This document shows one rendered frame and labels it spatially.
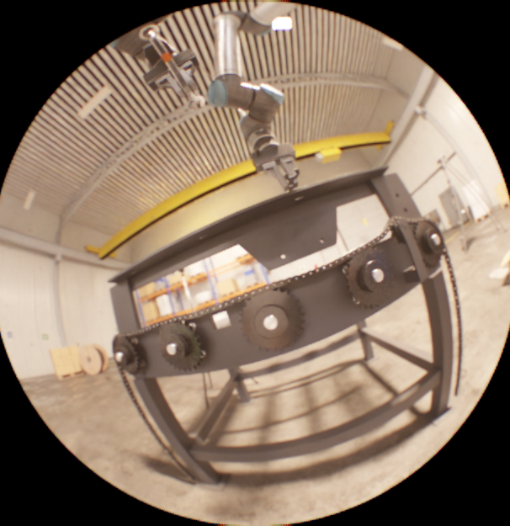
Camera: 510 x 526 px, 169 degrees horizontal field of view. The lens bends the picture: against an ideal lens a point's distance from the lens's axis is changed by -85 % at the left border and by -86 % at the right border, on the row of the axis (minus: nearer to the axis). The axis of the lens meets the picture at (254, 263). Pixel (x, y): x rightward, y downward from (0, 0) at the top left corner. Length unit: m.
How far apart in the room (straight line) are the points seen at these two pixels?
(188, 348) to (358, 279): 0.51
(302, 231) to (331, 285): 0.18
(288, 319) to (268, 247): 0.22
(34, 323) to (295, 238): 10.26
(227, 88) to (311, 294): 0.63
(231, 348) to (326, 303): 0.30
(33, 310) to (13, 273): 1.98
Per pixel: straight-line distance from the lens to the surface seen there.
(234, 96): 0.57
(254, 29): 1.03
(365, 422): 0.76
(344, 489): 0.99
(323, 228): 0.55
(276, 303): 0.44
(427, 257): 0.67
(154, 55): 0.55
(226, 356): 0.55
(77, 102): 8.50
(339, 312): 0.52
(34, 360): 10.11
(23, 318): 10.21
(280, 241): 0.52
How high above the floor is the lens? 0.92
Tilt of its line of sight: 12 degrees up
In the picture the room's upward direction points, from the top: 20 degrees counter-clockwise
